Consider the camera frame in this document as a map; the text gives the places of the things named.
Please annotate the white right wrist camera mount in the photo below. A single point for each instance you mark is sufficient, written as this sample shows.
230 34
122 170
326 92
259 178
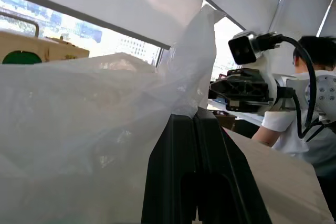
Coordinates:
266 64

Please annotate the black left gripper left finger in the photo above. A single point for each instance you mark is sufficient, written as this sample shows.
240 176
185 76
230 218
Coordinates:
168 161

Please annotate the person in white shirt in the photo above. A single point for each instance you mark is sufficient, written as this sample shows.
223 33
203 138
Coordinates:
278 125

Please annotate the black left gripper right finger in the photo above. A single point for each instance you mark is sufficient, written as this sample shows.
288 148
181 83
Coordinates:
218 155

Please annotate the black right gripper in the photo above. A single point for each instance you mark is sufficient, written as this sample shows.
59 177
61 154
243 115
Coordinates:
249 93

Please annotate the brown cardboard box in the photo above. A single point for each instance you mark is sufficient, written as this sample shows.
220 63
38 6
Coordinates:
52 51

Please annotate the translucent white plastic bag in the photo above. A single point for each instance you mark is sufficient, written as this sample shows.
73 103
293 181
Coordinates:
78 119

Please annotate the grey metal rail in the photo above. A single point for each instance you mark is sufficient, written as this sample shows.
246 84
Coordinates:
36 28

